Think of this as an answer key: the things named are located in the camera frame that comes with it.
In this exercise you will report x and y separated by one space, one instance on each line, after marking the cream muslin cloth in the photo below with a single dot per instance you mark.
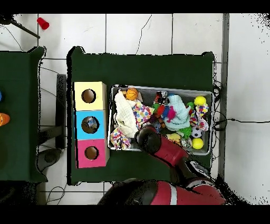
126 114

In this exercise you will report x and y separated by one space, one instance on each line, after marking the mint muslin cloth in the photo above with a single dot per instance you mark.
179 118

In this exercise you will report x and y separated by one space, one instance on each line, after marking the clear plastic packet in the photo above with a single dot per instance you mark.
91 122

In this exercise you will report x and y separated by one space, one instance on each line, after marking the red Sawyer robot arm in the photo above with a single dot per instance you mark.
170 152

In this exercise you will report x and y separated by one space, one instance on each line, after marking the wooden box with three holes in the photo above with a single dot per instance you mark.
99 131

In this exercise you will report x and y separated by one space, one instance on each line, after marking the shallow clear mesh bin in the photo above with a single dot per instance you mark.
185 94

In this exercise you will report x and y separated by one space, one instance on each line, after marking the orange toy basketball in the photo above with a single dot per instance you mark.
131 94

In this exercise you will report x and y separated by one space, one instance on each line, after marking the crushed black drink can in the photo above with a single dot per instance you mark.
161 97

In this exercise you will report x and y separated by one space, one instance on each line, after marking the multicolour spiky caterpillar toy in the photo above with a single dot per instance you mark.
170 114

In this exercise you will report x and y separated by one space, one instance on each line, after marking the dark green tablecloth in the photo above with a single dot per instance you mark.
137 69

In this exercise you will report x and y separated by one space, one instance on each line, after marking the white colourful patterned cloth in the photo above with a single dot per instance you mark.
199 118

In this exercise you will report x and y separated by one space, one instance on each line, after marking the yellow ball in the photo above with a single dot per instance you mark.
200 100
197 143

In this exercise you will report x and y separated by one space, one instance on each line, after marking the black upright stand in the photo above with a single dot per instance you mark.
61 109

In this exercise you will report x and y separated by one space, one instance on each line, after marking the grey rounded base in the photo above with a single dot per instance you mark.
49 158

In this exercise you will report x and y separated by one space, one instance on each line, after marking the side table with green cloth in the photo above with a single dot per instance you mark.
16 116

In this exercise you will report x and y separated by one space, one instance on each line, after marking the red plastic cup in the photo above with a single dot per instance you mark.
43 23

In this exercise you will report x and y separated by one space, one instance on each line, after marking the orange toy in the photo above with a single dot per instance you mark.
4 119

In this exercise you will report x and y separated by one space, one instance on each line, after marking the black tripod leg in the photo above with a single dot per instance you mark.
25 29

